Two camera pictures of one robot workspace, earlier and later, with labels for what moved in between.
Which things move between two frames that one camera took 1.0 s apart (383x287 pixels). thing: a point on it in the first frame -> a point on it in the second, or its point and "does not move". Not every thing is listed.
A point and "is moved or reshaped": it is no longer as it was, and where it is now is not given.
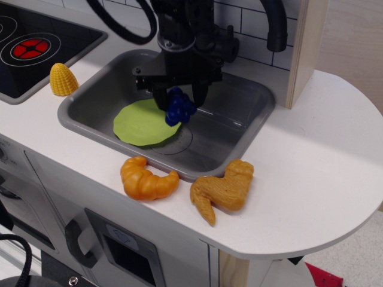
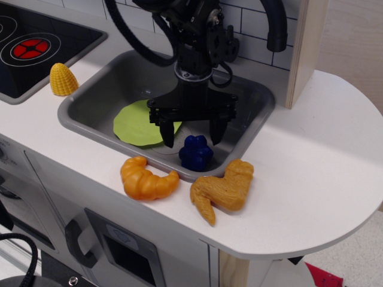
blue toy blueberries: [181, 107] is moved or reshaped
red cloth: [323, 278] does not move
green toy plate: [143, 123] does not move
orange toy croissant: [140, 183] does not move
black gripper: [178, 67] -> [192, 101]
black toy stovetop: [30, 44] does not move
